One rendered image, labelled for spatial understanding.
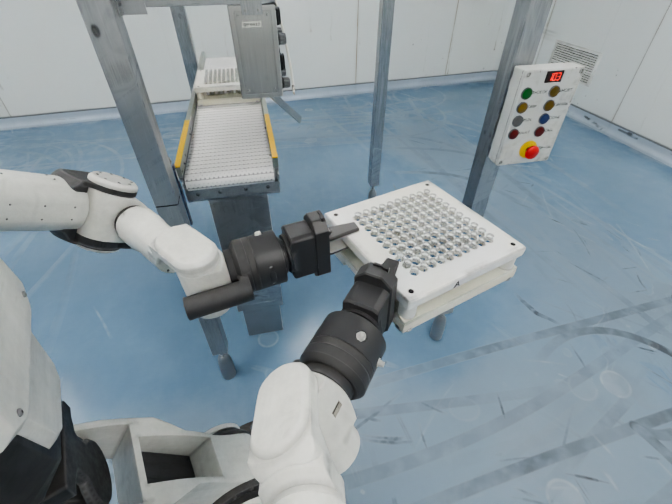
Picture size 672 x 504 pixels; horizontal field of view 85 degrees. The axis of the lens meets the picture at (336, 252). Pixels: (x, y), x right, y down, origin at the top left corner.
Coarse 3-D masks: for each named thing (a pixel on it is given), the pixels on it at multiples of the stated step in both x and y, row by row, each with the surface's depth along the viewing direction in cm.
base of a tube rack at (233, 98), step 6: (204, 96) 149; (210, 96) 149; (216, 96) 149; (222, 96) 149; (228, 96) 149; (234, 96) 149; (240, 96) 149; (198, 102) 146; (204, 102) 147; (210, 102) 147; (216, 102) 148; (222, 102) 148; (228, 102) 149; (234, 102) 149; (240, 102) 150
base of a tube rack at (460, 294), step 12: (348, 252) 66; (348, 264) 65; (360, 264) 63; (480, 276) 62; (492, 276) 62; (504, 276) 63; (456, 288) 59; (468, 288) 59; (480, 288) 61; (396, 300) 57; (432, 300) 57; (444, 300) 57; (456, 300) 58; (396, 312) 56; (420, 312) 56; (432, 312) 57; (408, 324) 55
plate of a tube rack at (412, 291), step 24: (408, 192) 72; (432, 192) 72; (336, 216) 66; (480, 216) 66; (360, 240) 61; (504, 240) 61; (456, 264) 57; (480, 264) 57; (408, 288) 53; (432, 288) 53
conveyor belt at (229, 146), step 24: (216, 120) 137; (240, 120) 137; (264, 120) 137; (192, 144) 122; (216, 144) 122; (240, 144) 122; (264, 144) 122; (192, 168) 109; (216, 168) 109; (240, 168) 109; (264, 168) 110
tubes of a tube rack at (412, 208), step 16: (400, 208) 67; (416, 208) 68; (432, 208) 67; (384, 224) 64; (400, 224) 63; (416, 224) 64; (432, 224) 64; (448, 224) 63; (400, 240) 61; (416, 240) 60; (432, 240) 61; (448, 240) 60; (464, 240) 61; (416, 256) 57; (432, 256) 58
